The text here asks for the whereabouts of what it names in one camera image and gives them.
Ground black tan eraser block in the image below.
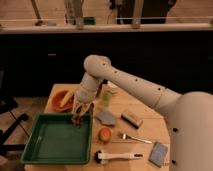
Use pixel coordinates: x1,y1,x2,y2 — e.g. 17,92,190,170
121,111,143,129

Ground white dish brush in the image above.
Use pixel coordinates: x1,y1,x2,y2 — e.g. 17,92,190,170
94,150,143,164

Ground yellow banana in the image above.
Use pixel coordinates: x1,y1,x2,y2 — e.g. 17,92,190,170
60,90,74,107

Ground silver fork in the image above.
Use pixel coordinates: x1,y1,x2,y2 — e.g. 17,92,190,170
118,133,152,144

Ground green plastic tray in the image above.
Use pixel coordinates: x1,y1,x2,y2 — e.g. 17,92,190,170
21,114,93,165

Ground black office chair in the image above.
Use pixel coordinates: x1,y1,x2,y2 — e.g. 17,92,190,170
0,69,30,158

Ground red grape bunch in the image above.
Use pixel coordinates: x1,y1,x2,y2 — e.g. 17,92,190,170
72,115,84,128

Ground light blue cloth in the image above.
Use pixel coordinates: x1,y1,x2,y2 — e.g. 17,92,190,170
96,111,116,126

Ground blue sponge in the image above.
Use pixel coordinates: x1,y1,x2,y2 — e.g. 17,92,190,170
148,142,168,167

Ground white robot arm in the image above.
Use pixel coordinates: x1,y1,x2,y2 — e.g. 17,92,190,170
72,55,213,171

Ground green cup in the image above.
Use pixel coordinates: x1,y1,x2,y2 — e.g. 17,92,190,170
101,91,112,107

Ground orange bowl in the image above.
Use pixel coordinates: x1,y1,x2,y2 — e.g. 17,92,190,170
51,90,73,112

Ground orange fruit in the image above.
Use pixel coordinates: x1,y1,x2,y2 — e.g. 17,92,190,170
98,127,112,142

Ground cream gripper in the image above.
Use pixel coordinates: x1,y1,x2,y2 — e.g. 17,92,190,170
72,99,91,117

